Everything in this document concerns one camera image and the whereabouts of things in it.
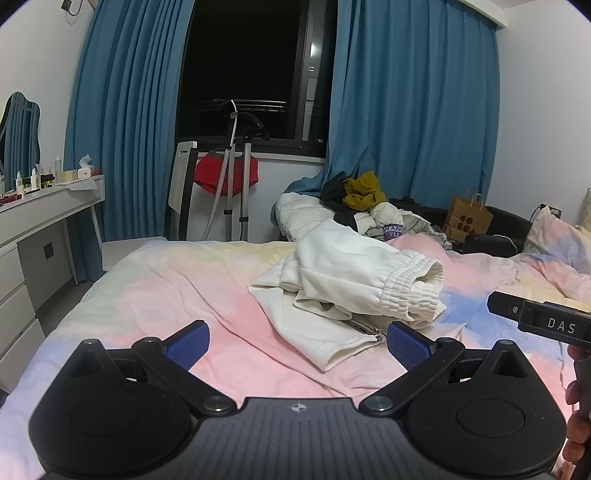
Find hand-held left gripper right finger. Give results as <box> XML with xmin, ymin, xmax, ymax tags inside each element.
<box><xmin>359</xmin><ymin>320</ymin><xmax>539</xmax><ymax>418</ymax></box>

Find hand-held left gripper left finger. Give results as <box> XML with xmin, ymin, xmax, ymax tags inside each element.
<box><xmin>55</xmin><ymin>320</ymin><xmax>238</xmax><ymax>418</ymax></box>

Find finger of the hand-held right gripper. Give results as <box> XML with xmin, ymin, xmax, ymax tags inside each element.
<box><xmin>486</xmin><ymin>290</ymin><xmax>526</xmax><ymax>325</ymax></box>

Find white pants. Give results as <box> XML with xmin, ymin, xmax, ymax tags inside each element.
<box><xmin>248</xmin><ymin>219</ymin><xmax>447</xmax><ymax>373</ymax></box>

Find person's right hand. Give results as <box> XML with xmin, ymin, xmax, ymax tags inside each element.
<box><xmin>560</xmin><ymin>343</ymin><xmax>591</xmax><ymax>464</ymax></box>

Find pastel tie-dye duvet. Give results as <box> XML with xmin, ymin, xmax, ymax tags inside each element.
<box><xmin>0</xmin><ymin>225</ymin><xmax>591</xmax><ymax>467</ymax></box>

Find black armchair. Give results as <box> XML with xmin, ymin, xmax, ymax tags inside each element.
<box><xmin>390</xmin><ymin>196</ymin><xmax>533</xmax><ymax>258</ymax></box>

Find pastel tie-dye pillow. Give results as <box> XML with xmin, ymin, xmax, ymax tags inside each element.
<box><xmin>523</xmin><ymin>205</ymin><xmax>591</xmax><ymax>288</ymax></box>

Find brown paper bag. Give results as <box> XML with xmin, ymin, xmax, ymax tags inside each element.
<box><xmin>442</xmin><ymin>186</ymin><xmax>495</xmax><ymax>243</ymax></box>

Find white and grey garment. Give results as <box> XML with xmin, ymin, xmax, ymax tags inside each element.
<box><xmin>355</xmin><ymin>200</ymin><xmax>454</xmax><ymax>251</ymax></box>

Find white and black chair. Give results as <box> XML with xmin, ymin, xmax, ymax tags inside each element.
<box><xmin>164</xmin><ymin>141</ymin><xmax>199</xmax><ymax>241</ymax></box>

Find mustard yellow garment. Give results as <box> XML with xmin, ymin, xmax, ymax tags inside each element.
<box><xmin>342</xmin><ymin>170</ymin><xmax>389</xmax><ymax>211</ymax></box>

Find garment steamer stand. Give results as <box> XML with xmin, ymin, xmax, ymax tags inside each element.
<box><xmin>201</xmin><ymin>98</ymin><xmax>271</xmax><ymax>243</ymax></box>

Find black garment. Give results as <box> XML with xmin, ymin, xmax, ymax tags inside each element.
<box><xmin>320</xmin><ymin>178</ymin><xmax>371</xmax><ymax>228</ymax></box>

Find red garment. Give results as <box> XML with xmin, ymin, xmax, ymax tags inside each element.
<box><xmin>193</xmin><ymin>154</ymin><xmax>260</xmax><ymax>195</ymax></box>

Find white dressing table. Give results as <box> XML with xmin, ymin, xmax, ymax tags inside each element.
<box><xmin>0</xmin><ymin>173</ymin><xmax>107</xmax><ymax>394</ymax></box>

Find row of cosmetic bottles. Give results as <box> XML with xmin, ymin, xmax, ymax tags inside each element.
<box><xmin>0</xmin><ymin>156</ymin><xmax>77</xmax><ymax>195</ymax></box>

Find dark window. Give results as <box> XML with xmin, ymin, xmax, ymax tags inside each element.
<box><xmin>175</xmin><ymin>0</ymin><xmax>339</xmax><ymax>158</ymax></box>

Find wavy frame mirror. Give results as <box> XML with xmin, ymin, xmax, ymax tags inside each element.
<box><xmin>0</xmin><ymin>91</ymin><xmax>42</xmax><ymax>193</ymax></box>

